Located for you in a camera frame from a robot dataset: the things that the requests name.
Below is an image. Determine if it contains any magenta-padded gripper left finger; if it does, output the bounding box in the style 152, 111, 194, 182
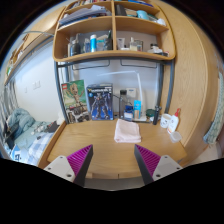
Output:
42, 143, 95, 188

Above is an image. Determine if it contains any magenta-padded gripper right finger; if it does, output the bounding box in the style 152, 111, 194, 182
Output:
133, 143, 184, 187

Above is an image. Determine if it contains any pink towel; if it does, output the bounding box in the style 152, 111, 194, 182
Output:
113, 118, 142, 144

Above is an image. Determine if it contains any small clear plastic cup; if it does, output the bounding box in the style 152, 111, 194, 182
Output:
169, 131, 183, 144

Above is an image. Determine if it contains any white bottle with red cap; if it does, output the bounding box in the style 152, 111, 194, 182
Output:
167, 107, 182, 135

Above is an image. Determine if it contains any dark green round container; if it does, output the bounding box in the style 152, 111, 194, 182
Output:
145, 108, 157, 118

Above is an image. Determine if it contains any small dark blue carton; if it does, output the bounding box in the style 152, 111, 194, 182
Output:
123, 104, 135, 122

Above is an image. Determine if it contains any light blue slim box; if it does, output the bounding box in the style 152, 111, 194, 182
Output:
133, 99, 142, 119

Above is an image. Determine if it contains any bed with blue-green bedding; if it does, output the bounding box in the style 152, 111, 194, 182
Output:
0, 107, 61, 167

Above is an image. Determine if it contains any green tree-figure toy box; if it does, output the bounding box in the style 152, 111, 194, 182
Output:
60, 79, 92, 124

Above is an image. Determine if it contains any blue robot model kit box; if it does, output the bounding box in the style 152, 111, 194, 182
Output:
86, 83, 115, 121

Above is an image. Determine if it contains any clear bottle with black cap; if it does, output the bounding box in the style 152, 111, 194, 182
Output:
119, 89, 128, 118

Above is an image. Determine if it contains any green hanging cloth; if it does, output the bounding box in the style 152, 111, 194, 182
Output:
203, 71, 224, 145

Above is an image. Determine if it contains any wooden shelf unit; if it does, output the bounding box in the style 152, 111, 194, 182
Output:
52, 0, 177, 63

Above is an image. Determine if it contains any black cylindrical handle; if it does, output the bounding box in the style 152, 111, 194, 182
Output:
152, 105, 162, 126

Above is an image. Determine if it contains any white wall socket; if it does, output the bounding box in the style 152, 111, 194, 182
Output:
125, 87, 137, 98

